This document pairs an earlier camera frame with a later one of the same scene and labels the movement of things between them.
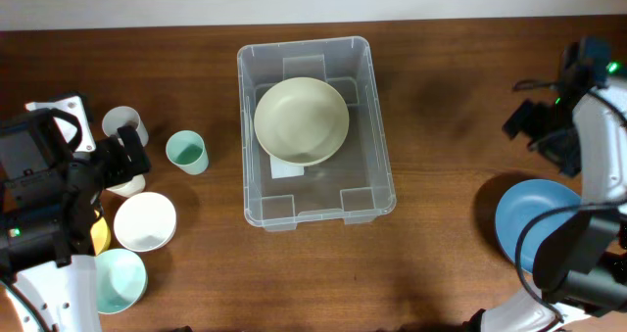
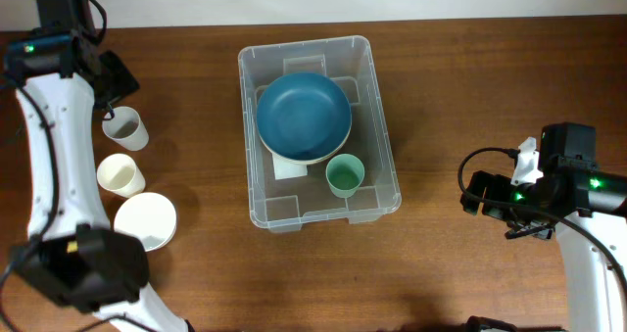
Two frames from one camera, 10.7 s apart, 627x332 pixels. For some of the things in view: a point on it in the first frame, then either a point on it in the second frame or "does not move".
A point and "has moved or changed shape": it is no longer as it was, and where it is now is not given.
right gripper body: [554, 130] → [500, 189]
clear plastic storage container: [312, 138] does not move
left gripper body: [111, 166] → [120, 83]
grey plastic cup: [118, 117] does not move
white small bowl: [145, 221] does not move
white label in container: [282, 169] does not move
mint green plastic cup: [186, 150] → [345, 172]
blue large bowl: [524, 201] has moved or changed shape
